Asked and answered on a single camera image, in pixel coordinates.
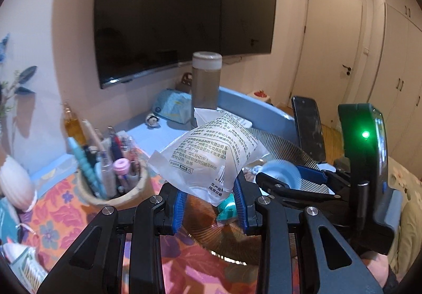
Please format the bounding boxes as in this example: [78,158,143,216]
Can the teal white packet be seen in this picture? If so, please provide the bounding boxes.
[216,194,238,224]

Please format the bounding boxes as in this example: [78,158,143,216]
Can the white seashell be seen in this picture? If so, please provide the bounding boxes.
[0,155,37,212]

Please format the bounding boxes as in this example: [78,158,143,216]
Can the black wall television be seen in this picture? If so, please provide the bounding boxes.
[94,0,277,89]

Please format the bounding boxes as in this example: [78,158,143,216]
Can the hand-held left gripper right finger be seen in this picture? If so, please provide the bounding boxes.
[232,174,385,294]

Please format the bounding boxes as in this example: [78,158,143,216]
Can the beige cloth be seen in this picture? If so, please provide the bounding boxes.
[397,203,422,281]

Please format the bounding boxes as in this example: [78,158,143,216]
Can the white wardrobe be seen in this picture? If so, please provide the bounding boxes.
[365,0,422,164]

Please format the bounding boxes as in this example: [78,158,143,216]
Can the bunch of pens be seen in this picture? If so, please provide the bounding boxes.
[68,119,142,200]

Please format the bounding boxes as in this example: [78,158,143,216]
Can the white box with red print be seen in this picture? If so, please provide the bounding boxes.
[249,90,273,105]

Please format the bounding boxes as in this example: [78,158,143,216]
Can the blue table with raised rim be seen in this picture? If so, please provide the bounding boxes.
[31,86,297,199]

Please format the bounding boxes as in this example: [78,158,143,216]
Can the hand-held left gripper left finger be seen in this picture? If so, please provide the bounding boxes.
[36,184,188,294]

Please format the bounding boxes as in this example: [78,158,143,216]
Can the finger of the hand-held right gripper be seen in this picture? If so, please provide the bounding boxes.
[296,164,352,195]
[255,171,344,207]

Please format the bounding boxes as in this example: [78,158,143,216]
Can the blue white artificial flowers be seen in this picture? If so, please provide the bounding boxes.
[0,34,38,118]

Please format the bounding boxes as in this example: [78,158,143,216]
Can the colourful floral tablecloth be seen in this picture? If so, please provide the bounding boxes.
[0,146,264,294]

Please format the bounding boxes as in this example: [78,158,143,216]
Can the brown tumbler with white lid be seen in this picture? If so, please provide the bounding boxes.
[190,51,222,128]

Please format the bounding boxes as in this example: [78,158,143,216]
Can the black smartphone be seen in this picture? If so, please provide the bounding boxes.
[292,96,327,163]

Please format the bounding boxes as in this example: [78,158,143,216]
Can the pale floral bed sheet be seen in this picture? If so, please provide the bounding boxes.
[387,155,422,205]

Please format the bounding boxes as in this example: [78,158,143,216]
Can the ribbed glass bowl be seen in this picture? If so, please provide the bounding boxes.
[180,132,333,263]

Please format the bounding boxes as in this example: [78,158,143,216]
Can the woven pen holder basket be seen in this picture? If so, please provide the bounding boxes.
[76,152,150,206]

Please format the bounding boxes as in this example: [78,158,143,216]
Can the white blue printed pouch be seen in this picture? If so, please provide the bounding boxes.
[147,108,269,207]

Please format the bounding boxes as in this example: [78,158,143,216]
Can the white door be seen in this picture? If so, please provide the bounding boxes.
[293,0,367,107]

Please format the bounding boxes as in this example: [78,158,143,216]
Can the white green striped packet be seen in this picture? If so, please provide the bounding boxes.
[0,243,47,285]

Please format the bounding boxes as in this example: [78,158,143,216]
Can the yellow liquid glass bottle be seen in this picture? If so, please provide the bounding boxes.
[63,103,80,140]

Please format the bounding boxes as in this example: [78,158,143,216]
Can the blue tissue pack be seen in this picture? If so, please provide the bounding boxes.
[153,88,193,124]

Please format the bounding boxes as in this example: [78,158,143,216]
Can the small brown box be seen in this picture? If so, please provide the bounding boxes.
[181,73,194,94]

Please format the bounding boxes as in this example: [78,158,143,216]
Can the person's right forearm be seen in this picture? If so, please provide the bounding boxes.
[361,249,401,293]

